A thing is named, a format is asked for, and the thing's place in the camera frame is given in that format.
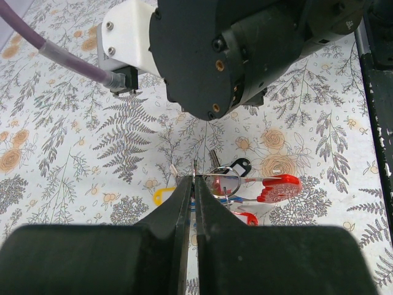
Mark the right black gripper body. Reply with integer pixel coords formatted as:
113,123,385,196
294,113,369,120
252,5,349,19
149,1,310,120

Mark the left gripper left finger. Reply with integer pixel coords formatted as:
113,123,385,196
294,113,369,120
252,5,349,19
1,176,191,294

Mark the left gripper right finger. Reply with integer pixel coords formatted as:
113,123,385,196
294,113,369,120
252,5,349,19
196,177,377,294

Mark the key bunch with coloured tags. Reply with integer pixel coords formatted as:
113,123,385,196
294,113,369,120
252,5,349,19
153,149,303,227

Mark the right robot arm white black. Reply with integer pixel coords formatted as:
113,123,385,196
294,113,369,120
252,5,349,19
149,1,392,120

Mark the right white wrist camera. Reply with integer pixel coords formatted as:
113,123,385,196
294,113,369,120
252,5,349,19
97,1,160,95

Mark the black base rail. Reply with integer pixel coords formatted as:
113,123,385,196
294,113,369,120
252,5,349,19
356,17,392,234

